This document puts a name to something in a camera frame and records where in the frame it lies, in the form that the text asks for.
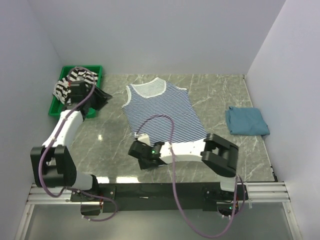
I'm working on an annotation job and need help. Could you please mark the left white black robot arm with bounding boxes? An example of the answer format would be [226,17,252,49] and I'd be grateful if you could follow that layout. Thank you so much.
[30,80,112,201]

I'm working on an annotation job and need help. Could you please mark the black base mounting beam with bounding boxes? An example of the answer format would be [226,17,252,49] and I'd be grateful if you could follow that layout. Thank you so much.
[70,182,249,215]

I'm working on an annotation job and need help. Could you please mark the aluminium frame rail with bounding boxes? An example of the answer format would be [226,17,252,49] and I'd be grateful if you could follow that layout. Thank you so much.
[15,182,302,240]

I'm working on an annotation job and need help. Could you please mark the black white striped tank top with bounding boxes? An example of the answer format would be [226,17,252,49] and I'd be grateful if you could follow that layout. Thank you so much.
[52,67,99,105]

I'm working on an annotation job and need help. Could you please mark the blue white striped tank top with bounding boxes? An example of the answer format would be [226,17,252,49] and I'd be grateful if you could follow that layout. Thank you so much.
[122,77,207,144]

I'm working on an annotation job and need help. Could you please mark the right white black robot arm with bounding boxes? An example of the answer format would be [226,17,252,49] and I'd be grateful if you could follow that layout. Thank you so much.
[128,133,239,200]

